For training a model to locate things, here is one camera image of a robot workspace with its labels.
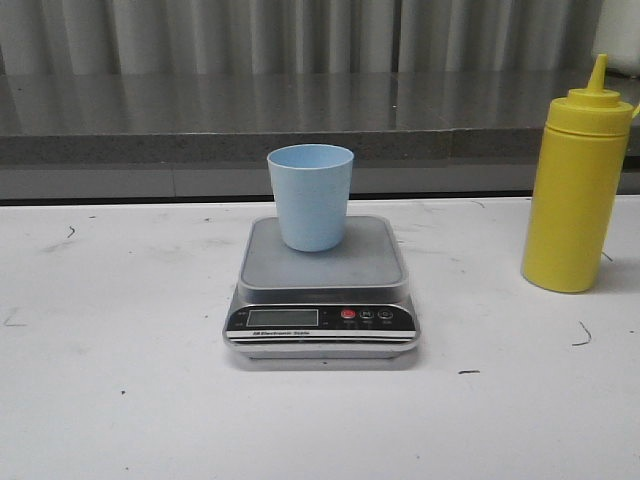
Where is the grey steel counter shelf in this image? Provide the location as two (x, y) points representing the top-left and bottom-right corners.
(0, 70), (640, 201)

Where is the white container in background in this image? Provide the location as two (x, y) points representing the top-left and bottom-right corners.
(591, 0), (640, 78)

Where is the silver digital kitchen scale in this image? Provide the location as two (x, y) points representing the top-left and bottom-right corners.
(222, 216), (421, 361)

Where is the yellow squeeze bottle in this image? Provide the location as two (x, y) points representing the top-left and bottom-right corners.
(521, 54), (639, 293)

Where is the light blue plastic cup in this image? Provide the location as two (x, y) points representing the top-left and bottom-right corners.
(267, 144), (355, 252)

